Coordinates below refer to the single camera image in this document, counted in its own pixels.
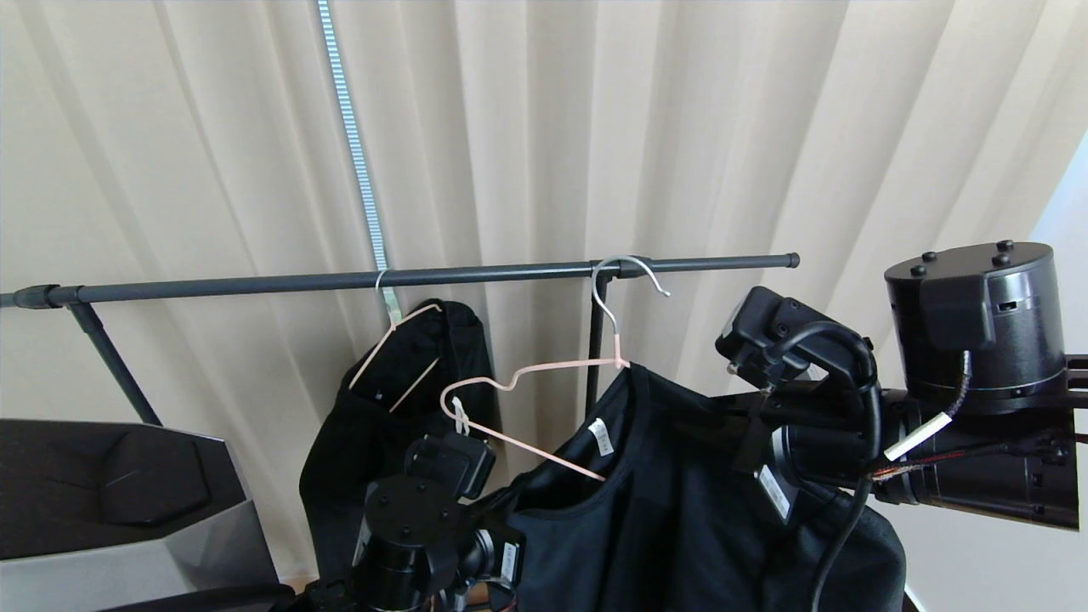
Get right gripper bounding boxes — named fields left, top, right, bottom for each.
left=731, top=382, right=885, bottom=521

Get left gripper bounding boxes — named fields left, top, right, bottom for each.
left=459, top=510, right=526, bottom=598

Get black garment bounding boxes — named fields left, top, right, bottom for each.
left=501, top=364, right=906, bottom=612

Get black shorts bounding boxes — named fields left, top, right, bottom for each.
left=299, top=299, right=498, bottom=587

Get pink clothes hanger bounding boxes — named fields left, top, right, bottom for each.
left=348, top=270, right=445, bottom=413
left=439, top=255, right=672, bottom=483

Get black clothes rack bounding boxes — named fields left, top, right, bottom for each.
left=0, top=253, right=800, bottom=426

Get beige curtain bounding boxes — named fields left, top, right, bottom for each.
left=0, top=0, right=1088, bottom=587

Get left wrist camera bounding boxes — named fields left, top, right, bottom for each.
left=404, top=432, right=496, bottom=501

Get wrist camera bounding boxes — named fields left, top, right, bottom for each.
left=404, top=432, right=496, bottom=501
left=716, top=286, right=876, bottom=394

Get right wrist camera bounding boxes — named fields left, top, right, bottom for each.
left=716, top=286, right=876, bottom=394

